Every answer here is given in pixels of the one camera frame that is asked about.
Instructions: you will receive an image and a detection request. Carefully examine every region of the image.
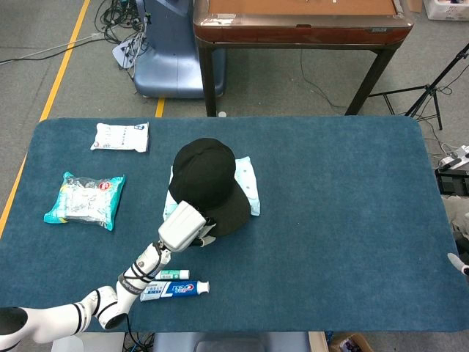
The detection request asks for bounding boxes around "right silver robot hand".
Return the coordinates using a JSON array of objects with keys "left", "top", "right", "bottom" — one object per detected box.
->
[{"left": 447, "top": 252, "right": 469, "bottom": 276}]

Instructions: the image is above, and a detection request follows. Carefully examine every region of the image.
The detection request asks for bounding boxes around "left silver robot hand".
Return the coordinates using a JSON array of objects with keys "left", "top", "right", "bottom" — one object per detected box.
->
[{"left": 157, "top": 200, "right": 218, "bottom": 252}]

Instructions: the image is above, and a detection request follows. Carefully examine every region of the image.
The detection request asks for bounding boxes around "black baseball cap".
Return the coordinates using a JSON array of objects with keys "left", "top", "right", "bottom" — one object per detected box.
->
[{"left": 168, "top": 137, "right": 251, "bottom": 238}]

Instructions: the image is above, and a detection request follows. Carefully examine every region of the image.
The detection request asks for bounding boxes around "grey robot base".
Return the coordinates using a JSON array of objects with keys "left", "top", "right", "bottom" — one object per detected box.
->
[{"left": 152, "top": 331, "right": 312, "bottom": 352}]

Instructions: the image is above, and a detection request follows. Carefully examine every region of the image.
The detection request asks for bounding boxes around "small green white tube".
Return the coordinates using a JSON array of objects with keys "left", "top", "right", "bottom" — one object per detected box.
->
[{"left": 160, "top": 269, "right": 191, "bottom": 280}]

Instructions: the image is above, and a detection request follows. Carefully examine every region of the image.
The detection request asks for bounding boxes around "blue white toothpaste tube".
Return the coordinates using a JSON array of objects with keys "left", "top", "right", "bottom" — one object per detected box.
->
[{"left": 139, "top": 280, "right": 211, "bottom": 303}]

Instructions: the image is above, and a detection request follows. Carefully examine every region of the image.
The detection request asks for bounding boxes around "light blue wipes pack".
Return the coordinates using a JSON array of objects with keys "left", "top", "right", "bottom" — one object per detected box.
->
[{"left": 234, "top": 155, "right": 262, "bottom": 217}]

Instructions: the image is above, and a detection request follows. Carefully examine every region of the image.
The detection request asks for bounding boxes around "black case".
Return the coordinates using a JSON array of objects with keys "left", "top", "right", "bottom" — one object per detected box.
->
[{"left": 435, "top": 168, "right": 469, "bottom": 195}]

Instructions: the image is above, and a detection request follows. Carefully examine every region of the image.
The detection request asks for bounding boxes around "teal clear cotton pad pack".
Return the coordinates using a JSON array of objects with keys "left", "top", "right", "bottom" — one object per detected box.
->
[{"left": 43, "top": 171, "right": 126, "bottom": 232}]

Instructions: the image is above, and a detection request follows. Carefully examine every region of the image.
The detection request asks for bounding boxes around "white power strip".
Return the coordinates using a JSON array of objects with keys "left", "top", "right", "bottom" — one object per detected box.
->
[{"left": 439, "top": 144, "right": 469, "bottom": 170}]

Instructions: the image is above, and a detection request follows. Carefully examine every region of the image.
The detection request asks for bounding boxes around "white tissue pack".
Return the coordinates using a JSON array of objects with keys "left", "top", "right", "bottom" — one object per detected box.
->
[{"left": 89, "top": 122, "right": 150, "bottom": 153}]

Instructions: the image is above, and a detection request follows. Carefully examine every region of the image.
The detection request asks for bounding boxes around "blue carpet table cover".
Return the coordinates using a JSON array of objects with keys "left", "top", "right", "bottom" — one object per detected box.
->
[{"left": 0, "top": 116, "right": 463, "bottom": 334}]

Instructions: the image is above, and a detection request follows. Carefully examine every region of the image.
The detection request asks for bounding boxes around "blue grey machine base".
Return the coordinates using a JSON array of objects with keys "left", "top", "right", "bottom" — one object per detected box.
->
[{"left": 132, "top": 0, "right": 226, "bottom": 99}]

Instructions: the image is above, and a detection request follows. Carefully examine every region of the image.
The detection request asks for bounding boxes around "black tripod stand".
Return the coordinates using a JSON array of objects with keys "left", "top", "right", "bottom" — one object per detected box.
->
[{"left": 368, "top": 42, "right": 469, "bottom": 131}]

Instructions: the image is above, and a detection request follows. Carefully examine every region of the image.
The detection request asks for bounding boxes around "white socket board with plugs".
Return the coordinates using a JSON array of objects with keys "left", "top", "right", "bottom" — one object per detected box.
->
[{"left": 111, "top": 34, "right": 147, "bottom": 70}]

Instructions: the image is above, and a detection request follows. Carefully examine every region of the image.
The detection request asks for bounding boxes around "brown mahjong table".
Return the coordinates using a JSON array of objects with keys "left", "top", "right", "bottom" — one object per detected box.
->
[{"left": 193, "top": 0, "right": 415, "bottom": 117}]

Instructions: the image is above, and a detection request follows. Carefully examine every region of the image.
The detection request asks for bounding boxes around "white plastic crate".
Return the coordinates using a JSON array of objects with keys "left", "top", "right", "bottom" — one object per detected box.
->
[{"left": 423, "top": 0, "right": 469, "bottom": 21}]

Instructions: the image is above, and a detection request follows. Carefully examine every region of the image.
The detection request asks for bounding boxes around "black cable bundle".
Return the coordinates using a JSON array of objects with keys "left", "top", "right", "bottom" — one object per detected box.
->
[{"left": 95, "top": 0, "right": 151, "bottom": 45}]

